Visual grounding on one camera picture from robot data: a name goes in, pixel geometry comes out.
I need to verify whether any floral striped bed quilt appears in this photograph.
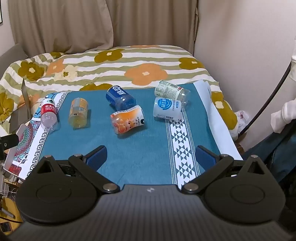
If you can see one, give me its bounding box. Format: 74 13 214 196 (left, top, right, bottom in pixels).
1 45 238 138

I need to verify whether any white blue label cup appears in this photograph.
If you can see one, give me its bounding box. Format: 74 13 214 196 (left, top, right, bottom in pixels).
153 97 182 121

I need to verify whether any yellow orange label cup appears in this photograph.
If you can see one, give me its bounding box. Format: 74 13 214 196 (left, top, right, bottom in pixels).
68 97 88 129

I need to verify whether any grey open laptop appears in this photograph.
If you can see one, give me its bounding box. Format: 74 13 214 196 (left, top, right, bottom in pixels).
9 79 32 133

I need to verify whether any white plastic bag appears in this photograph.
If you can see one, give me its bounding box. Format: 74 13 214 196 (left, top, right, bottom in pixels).
235 110 249 128

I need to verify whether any red label clear cup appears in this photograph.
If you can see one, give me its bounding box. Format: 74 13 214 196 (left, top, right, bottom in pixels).
41 98 57 130

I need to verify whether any white garment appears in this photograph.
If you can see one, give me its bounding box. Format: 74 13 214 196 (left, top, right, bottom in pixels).
270 99 296 133

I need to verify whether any black cable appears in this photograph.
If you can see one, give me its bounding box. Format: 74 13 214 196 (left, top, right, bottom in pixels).
238 61 293 136

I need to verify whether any framed wall picture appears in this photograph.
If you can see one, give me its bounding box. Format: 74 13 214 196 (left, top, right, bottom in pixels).
0 0 3 24

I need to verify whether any teal patterned mat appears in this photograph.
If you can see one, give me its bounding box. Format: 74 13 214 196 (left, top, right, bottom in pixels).
4 80 241 186

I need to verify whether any orange cartoon label cup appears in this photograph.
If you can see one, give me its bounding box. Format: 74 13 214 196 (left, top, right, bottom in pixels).
110 105 145 135

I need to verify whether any beige curtain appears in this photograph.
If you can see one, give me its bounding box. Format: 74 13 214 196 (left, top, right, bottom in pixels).
8 1 199 57

